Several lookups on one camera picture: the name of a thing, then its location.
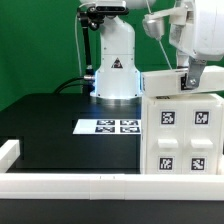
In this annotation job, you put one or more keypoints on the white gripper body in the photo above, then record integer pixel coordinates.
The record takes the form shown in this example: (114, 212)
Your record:
(201, 36)

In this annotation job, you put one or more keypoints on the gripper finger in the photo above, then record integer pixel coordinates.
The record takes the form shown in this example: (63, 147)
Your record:
(195, 70)

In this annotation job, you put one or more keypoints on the white block with marker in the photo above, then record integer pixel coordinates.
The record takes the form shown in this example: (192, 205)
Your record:
(172, 82)

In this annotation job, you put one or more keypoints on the white cabinet box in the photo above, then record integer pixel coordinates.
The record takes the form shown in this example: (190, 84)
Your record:
(184, 100)

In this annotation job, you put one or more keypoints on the white cabinet door panel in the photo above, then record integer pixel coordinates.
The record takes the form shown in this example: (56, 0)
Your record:
(202, 139)

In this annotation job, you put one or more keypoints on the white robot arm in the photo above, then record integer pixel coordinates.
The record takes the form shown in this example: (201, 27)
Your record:
(117, 76)

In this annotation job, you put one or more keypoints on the white marker sheet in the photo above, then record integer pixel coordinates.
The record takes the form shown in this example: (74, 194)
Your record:
(107, 127)

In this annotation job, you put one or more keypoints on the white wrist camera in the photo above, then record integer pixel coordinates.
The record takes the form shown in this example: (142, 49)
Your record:
(153, 23)

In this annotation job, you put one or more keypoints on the white U-shaped frame barrier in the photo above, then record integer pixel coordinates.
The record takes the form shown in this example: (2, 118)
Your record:
(103, 186)

